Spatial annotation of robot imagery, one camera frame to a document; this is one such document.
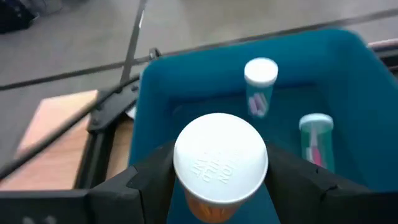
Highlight black table clamp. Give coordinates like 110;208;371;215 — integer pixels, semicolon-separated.
148;47;162;62

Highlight teal capsule pill bottle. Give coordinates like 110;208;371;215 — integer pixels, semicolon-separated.
298;113;335;174

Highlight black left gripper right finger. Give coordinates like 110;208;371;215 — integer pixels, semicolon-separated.
266;142;339;224

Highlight dark blue plastic bin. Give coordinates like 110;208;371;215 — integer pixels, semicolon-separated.
129;27;398;224

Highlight black floor equipment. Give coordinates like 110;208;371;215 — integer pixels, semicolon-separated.
0;0;35;34

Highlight large amber pill bottle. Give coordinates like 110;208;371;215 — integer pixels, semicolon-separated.
173;112;269;224

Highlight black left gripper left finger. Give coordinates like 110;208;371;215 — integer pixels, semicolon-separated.
88;143;180;224

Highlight thin black cord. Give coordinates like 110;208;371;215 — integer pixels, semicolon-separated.
0;76;141;181

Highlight clear bottle purple pills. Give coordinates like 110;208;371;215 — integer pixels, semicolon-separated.
244;57;279;119

